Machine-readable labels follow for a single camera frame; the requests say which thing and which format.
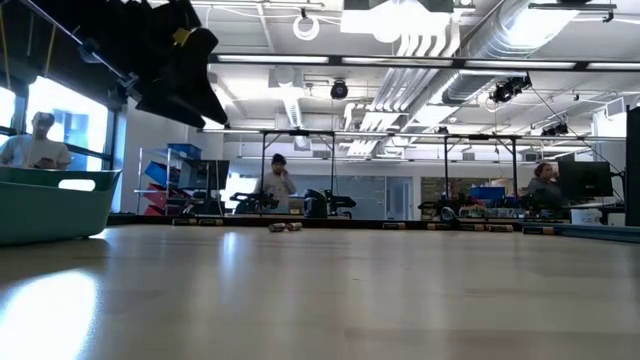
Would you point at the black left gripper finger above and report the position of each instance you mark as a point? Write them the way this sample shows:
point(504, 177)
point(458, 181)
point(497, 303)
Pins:
point(200, 65)
point(165, 106)

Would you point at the green plastic bin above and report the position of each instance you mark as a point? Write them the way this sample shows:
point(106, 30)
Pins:
point(50, 210)

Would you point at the black background robot arm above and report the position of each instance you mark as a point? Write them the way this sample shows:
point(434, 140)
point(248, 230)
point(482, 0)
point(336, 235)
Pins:
point(322, 205)
point(250, 201)

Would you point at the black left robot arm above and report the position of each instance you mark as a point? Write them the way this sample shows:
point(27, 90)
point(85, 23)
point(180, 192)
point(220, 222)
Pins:
point(90, 25)

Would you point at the yellow tape tag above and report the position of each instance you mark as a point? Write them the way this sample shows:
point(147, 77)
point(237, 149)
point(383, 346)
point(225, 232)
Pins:
point(181, 36)

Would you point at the blue storage bin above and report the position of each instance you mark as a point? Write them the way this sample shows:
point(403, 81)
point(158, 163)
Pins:
point(159, 173)
point(184, 151)

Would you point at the ceiling LED light bar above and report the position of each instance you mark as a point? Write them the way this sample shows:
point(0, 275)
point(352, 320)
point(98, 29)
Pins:
point(272, 59)

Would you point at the large window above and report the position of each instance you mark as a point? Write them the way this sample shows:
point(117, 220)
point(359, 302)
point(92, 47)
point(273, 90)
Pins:
point(90, 130)

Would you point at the dark computer monitor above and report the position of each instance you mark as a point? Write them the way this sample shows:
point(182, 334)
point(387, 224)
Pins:
point(205, 175)
point(585, 180)

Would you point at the red storage bin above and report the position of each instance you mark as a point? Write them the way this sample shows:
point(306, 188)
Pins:
point(156, 196)

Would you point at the person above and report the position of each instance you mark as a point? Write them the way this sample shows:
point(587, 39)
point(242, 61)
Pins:
point(35, 150)
point(542, 190)
point(278, 186)

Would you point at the black spotlight cluster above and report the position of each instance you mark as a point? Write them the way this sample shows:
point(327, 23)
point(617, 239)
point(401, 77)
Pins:
point(507, 90)

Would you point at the blue crate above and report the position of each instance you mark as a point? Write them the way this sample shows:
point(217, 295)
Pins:
point(487, 192)

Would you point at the white box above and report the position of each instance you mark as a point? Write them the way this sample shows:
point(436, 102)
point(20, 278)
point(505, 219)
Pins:
point(586, 216)

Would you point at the white ceiling air duct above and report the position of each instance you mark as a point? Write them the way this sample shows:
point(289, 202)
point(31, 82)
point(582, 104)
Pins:
point(292, 107)

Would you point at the black background rig frame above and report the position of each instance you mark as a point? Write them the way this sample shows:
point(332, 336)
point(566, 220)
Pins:
point(263, 160)
point(514, 165)

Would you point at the black aluminium table frame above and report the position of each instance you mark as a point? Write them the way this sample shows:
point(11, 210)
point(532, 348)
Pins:
point(250, 220)

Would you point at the black rig upright post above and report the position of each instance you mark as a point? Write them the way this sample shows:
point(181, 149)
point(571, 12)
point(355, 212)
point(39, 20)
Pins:
point(633, 165)

